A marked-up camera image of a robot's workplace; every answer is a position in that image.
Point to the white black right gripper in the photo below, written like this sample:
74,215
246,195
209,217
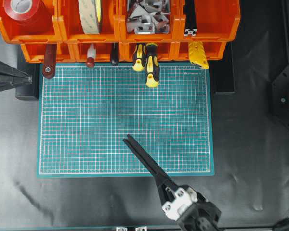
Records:
188,208

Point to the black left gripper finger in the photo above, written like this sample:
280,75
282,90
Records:
11,77

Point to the black aluminium frame profile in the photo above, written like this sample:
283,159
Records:
190,18

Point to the black block under rack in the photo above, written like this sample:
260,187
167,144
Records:
29,92

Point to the orange plastic bin rack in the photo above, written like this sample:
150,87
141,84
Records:
217,23

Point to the red tape roll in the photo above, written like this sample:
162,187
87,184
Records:
27,12

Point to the green cutting mat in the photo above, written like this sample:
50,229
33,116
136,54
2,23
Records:
84,115

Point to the beige double-sided tape roll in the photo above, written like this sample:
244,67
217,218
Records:
90,12

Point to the long yellow-black screwdriver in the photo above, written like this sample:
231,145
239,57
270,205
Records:
152,68

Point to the short yellow-black screwdriver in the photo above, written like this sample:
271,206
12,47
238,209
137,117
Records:
139,57

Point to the yellow utility knife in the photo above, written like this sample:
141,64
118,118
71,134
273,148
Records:
197,54

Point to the silver corner brackets pile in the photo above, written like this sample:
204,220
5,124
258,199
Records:
148,16

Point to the brown wooden tool handle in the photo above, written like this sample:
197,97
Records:
49,64

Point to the dark brown tool handle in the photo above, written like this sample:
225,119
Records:
114,56

